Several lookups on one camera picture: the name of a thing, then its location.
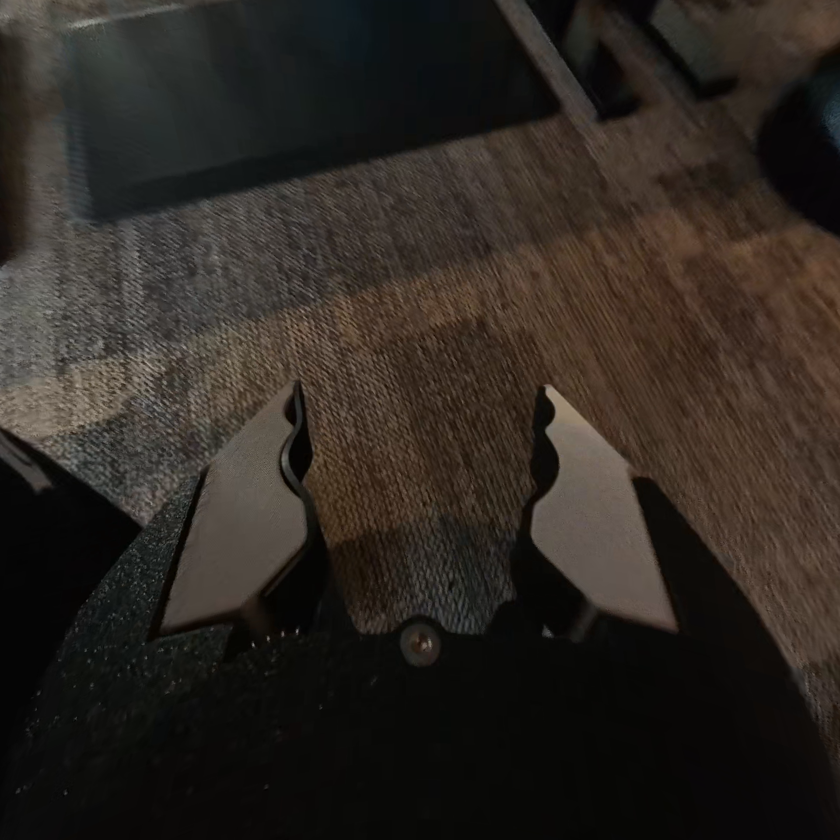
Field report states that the dark round object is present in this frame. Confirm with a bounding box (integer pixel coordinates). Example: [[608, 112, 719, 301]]
[[755, 53, 840, 240]]

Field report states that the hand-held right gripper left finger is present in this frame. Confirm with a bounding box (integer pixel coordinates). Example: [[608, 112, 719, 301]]
[[158, 382, 325, 636]]

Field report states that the dark floor mat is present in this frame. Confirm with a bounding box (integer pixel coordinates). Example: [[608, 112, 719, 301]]
[[63, 0, 565, 221]]

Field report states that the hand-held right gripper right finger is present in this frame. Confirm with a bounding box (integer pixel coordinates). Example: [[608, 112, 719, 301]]
[[519, 384, 679, 634]]

